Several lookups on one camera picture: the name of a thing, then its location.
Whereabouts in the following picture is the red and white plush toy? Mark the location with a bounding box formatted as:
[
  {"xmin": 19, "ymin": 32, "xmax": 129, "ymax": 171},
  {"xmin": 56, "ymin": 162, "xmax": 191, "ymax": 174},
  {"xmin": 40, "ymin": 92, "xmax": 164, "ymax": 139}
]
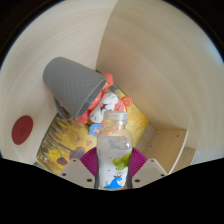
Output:
[{"xmin": 74, "ymin": 72, "xmax": 135, "ymax": 136}]

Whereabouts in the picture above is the grey ribbed mug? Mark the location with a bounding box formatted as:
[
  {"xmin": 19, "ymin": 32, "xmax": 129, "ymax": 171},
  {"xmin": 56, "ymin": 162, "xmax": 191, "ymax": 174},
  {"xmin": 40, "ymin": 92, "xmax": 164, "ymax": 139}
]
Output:
[{"xmin": 42, "ymin": 56, "xmax": 109, "ymax": 122}]

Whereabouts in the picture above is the clear plastic drink bottle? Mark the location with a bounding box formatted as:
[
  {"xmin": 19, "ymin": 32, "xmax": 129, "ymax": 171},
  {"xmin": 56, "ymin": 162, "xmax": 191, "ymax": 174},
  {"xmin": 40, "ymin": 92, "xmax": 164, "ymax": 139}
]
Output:
[{"xmin": 95, "ymin": 110, "xmax": 134, "ymax": 190}]

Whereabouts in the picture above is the yellow poppy flower painting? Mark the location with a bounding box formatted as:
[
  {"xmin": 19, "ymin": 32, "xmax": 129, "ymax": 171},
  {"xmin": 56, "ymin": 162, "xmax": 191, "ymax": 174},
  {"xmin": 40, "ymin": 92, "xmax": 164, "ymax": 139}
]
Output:
[{"xmin": 34, "ymin": 84, "xmax": 150, "ymax": 176}]

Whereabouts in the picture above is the flat round red coaster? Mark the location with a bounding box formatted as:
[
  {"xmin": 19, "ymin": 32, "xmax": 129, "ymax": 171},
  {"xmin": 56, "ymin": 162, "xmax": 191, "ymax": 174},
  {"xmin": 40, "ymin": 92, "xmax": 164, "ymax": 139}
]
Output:
[{"xmin": 11, "ymin": 115, "xmax": 35, "ymax": 146}]

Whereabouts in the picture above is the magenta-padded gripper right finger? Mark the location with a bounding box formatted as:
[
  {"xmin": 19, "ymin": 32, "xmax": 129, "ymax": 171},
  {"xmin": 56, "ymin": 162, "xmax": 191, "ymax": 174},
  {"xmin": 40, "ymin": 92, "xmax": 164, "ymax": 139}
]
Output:
[{"xmin": 129, "ymin": 146, "xmax": 168, "ymax": 190}]

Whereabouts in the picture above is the light wood shelf unit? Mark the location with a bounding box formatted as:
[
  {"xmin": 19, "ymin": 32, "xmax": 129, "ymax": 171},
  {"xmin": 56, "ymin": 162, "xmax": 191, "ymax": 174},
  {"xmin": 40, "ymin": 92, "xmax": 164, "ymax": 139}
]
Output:
[{"xmin": 142, "ymin": 127, "xmax": 198, "ymax": 175}]

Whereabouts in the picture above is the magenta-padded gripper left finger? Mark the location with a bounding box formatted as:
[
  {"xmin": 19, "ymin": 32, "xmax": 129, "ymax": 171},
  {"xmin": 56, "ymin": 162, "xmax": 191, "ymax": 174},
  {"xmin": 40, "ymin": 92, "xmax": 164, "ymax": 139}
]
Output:
[{"xmin": 58, "ymin": 146, "xmax": 100, "ymax": 190}]

